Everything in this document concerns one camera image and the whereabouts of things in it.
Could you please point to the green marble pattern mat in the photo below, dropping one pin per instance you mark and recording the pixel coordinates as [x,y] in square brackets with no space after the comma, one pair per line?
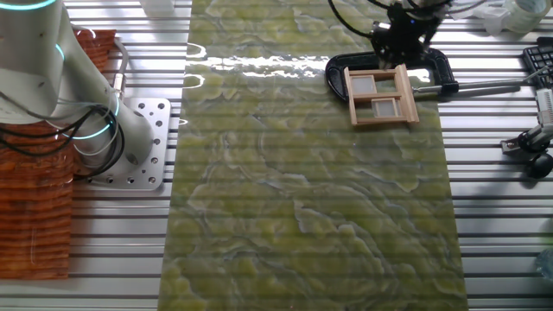
[302,194]

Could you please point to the clear plastic water bottle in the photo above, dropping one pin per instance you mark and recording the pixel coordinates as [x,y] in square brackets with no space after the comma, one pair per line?
[546,263]

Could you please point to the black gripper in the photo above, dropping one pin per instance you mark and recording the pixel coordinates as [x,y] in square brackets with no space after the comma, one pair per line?
[406,32]

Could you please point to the small clear plastic cup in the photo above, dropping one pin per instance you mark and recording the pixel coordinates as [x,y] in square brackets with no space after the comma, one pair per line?
[494,21]

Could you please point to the black metal C-clamp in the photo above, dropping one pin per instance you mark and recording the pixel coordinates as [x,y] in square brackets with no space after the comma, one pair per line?
[447,75]

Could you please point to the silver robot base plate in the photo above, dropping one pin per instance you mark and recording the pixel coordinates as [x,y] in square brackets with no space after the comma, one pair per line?
[160,129]

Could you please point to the wooden miniature sliding window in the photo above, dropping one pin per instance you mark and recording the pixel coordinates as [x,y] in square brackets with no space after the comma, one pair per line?
[408,103]

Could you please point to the black keyboard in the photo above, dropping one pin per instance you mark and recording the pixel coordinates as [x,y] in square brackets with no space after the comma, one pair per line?
[540,60]

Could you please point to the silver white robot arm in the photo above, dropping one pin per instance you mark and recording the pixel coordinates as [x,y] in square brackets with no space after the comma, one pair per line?
[26,65]

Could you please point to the brown wood grain mat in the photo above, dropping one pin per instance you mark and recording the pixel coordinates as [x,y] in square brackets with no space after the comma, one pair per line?
[34,216]

